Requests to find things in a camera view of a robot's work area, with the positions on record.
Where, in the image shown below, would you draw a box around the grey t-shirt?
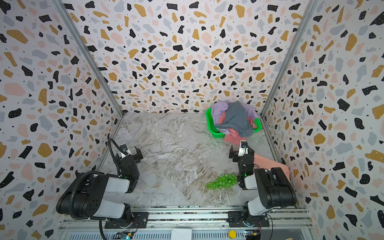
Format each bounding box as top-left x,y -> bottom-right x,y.
221,101 -> 254,138

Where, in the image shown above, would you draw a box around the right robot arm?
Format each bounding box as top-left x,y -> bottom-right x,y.
227,142 -> 297,229

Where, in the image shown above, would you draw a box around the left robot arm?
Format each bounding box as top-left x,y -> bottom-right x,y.
56,145 -> 149,229

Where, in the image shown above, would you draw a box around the dark pink t-shirt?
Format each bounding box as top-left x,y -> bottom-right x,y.
218,128 -> 247,145

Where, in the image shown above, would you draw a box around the folded salmon t-shirt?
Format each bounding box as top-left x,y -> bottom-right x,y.
253,153 -> 292,183

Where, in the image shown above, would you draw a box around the green toy grapes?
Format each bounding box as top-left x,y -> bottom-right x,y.
206,174 -> 238,190

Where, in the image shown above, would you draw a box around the green plastic basket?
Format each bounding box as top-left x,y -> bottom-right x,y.
206,108 -> 263,139

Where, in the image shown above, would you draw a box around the lilac t-shirt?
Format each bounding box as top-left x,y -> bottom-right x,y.
211,101 -> 259,124

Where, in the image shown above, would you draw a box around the yellow round cap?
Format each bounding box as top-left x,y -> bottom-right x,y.
229,230 -> 237,239

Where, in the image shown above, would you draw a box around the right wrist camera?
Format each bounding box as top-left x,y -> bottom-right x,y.
238,141 -> 249,157

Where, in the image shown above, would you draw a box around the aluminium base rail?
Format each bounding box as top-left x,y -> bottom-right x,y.
58,206 -> 317,240

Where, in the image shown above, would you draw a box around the white box on rail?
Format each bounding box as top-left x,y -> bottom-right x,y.
171,228 -> 193,240

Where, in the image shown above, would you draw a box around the left corner aluminium post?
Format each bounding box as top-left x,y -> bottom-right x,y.
52,0 -> 124,118

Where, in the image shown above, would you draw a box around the corner aluminium post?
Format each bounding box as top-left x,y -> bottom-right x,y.
260,0 -> 319,118
52,0 -> 124,118

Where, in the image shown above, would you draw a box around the right corner aluminium post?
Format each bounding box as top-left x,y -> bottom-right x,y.
260,0 -> 319,118

